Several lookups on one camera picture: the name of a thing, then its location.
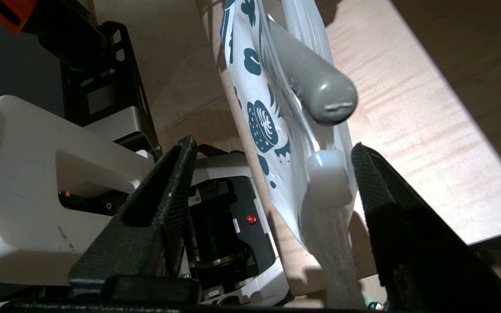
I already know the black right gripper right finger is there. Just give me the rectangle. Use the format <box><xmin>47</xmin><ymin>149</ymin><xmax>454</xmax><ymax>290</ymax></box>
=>
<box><xmin>351</xmin><ymin>143</ymin><xmax>501</xmax><ymax>313</ymax></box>

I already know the black perforated metal frame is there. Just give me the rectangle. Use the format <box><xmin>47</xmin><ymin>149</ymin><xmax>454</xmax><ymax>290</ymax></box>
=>
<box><xmin>59</xmin><ymin>21</ymin><xmax>163</xmax><ymax>159</ymax></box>

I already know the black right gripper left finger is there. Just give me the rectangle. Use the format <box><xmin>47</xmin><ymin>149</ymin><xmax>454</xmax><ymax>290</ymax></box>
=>
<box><xmin>69</xmin><ymin>135</ymin><xmax>201</xmax><ymax>305</ymax></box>

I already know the pale grey toothbrush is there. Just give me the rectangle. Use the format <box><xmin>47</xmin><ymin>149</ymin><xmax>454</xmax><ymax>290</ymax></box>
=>
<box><xmin>268</xmin><ymin>13</ymin><xmax>359</xmax><ymax>127</ymax></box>

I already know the white blue horse pouch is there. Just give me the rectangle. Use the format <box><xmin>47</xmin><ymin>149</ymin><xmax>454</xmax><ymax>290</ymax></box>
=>
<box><xmin>220</xmin><ymin>0</ymin><xmax>366</xmax><ymax>309</ymax></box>

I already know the orange block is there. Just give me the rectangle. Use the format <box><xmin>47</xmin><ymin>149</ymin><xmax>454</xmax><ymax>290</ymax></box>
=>
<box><xmin>0</xmin><ymin>0</ymin><xmax>38</xmax><ymax>36</ymax></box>

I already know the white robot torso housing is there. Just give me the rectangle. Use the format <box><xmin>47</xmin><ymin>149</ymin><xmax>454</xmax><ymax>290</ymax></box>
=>
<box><xmin>0</xmin><ymin>96</ymin><xmax>155</xmax><ymax>285</ymax></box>

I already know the black round tube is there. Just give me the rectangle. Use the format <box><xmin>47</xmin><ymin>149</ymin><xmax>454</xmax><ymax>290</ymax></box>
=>
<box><xmin>24</xmin><ymin>0</ymin><xmax>107</xmax><ymax>70</ymax></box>

